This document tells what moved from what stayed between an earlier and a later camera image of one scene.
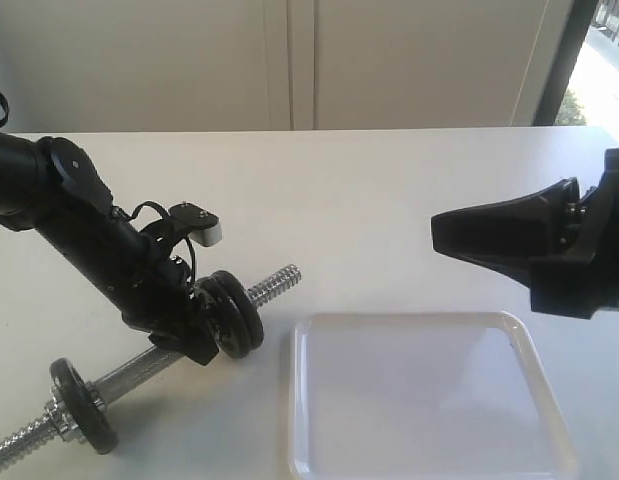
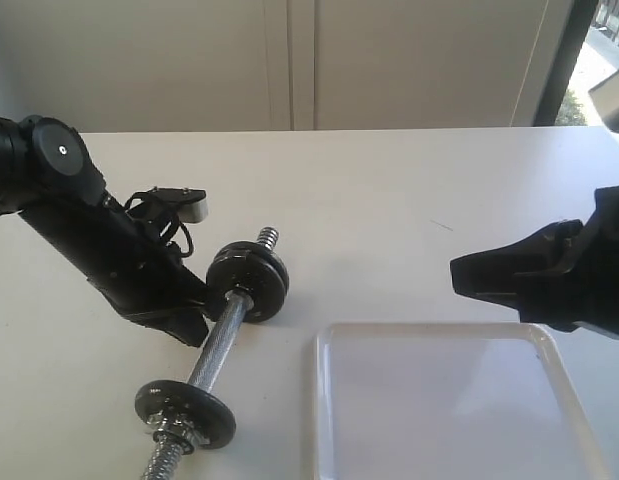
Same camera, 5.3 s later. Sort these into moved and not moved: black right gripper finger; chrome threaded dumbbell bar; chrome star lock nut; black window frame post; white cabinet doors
Moved: chrome threaded dumbbell bar; chrome star lock nut; black right gripper finger
Not moved: white cabinet doors; black window frame post
